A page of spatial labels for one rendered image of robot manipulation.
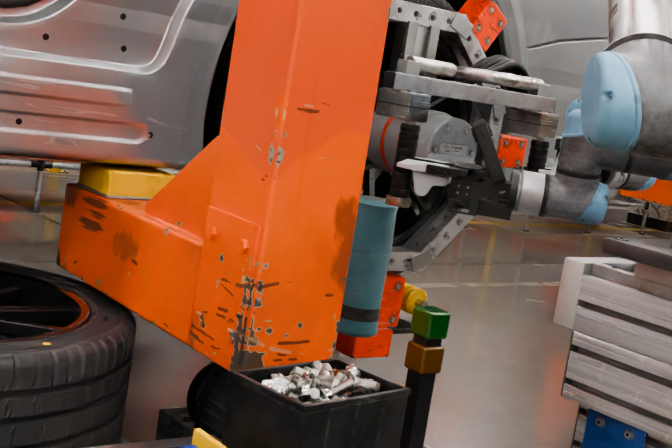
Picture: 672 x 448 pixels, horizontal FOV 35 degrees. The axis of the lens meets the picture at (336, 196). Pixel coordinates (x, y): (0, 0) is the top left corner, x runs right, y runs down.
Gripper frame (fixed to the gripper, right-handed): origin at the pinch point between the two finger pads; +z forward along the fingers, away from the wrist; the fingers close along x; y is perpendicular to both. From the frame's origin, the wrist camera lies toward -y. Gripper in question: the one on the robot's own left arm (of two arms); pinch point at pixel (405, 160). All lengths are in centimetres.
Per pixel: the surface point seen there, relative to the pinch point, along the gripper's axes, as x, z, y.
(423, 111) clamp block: 0.2, -1.7, -9.0
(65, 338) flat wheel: -37, 45, 30
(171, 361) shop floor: 122, 66, 90
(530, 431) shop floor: 120, -46, 90
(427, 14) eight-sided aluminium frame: 28.5, 1.4, -25.8
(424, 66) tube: 3.8, -0.5, -16.6
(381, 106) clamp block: 3.0, 5.9, -8.4
